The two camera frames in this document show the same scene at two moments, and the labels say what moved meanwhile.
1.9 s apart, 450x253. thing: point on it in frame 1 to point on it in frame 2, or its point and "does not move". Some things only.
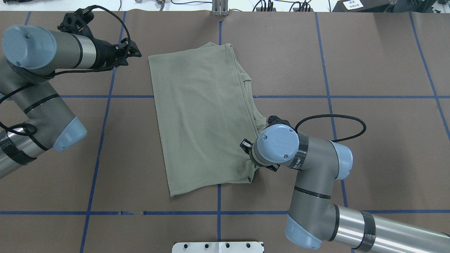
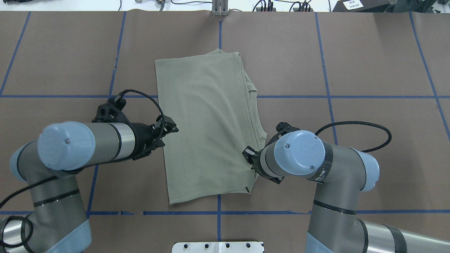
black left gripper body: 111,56 to 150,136
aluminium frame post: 219,8 does not move
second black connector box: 296,9 does not move
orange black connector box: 259,9 does not move
